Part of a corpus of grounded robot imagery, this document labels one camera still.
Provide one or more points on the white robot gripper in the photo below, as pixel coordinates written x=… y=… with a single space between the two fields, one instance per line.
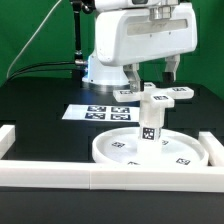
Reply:
x=125 y=37

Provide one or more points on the white round table top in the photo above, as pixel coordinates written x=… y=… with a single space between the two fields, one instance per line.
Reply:
x=129 y=146

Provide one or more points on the white cross-shaped table base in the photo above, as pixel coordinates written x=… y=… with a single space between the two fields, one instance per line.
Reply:
x=155 y=97

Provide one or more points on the black camera stand pole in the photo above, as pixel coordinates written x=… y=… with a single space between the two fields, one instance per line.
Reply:
x=78 y=6

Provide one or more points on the white front fence bar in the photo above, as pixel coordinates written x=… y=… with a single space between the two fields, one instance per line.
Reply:
x=94 y=176

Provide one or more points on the white right fence bar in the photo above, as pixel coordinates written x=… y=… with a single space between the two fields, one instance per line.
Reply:
x=214 y=148

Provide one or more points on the white left fence bar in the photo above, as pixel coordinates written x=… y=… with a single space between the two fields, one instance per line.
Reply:
x=7 y=138

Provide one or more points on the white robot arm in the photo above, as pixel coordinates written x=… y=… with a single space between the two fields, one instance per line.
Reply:
x=109 y=78

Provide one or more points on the white fence bar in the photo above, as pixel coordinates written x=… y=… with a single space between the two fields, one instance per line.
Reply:
x=7 y=138
x=214 y=148
x=94 y=176

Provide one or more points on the white marker sheet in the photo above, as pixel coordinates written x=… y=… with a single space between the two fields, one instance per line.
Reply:
x=101 y=113

